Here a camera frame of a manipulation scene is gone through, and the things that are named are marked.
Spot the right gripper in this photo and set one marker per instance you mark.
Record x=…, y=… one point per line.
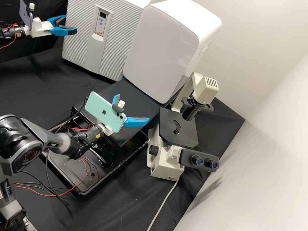
x=108, y=130

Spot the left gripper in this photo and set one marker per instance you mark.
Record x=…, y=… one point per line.
x=39, y=29

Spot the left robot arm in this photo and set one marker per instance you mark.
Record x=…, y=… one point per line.
x=18, y=31

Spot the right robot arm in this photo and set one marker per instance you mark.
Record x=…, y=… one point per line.
x=60, y=140

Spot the white incubator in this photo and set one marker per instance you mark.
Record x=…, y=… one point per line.
x=142, y=4

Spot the black platform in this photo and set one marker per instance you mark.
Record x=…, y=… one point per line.
x=134, y=108

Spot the cream microscope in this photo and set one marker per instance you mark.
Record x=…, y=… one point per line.
x=163, y=161

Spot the white box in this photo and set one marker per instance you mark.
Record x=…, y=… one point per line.
x=163, y=53

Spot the black tray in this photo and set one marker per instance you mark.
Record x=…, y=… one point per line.
x=72, y=173

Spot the right wrist camera phone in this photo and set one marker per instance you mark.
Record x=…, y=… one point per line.
x=101, y=110

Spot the wrist camera phone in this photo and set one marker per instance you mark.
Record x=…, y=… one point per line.
x=25, y=14
x=101, y=110

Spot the left wrist camera phone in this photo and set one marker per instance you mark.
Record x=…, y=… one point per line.
x=25, y=14

